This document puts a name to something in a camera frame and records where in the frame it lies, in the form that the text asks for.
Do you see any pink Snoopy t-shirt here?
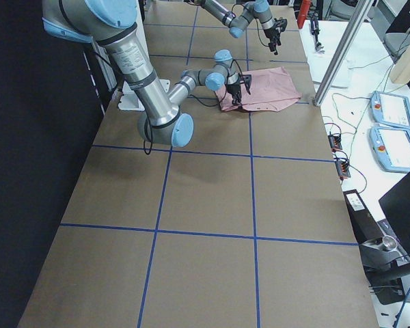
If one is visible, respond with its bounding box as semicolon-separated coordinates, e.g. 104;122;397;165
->
215;67;302;112

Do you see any aluminium frame post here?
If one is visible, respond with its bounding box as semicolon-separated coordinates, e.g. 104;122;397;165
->
313;1;373;107

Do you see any blue teach pendant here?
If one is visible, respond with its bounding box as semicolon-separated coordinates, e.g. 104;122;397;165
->
370;91;410;130
369;126;410;174

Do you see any upper blue teach pendant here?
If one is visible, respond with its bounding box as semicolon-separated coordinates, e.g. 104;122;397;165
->
370;91;410;130

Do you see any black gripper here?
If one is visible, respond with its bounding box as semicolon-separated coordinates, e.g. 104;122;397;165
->
225;73;251;105
262;18;288;55

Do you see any lower blue teach pendant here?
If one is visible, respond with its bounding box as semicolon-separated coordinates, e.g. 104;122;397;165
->
369;126;410;174

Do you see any black computer monitor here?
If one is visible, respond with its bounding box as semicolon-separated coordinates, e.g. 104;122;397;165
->
379;172;410;255

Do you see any black power box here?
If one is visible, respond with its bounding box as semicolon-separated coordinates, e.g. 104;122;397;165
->
343;189;384;244

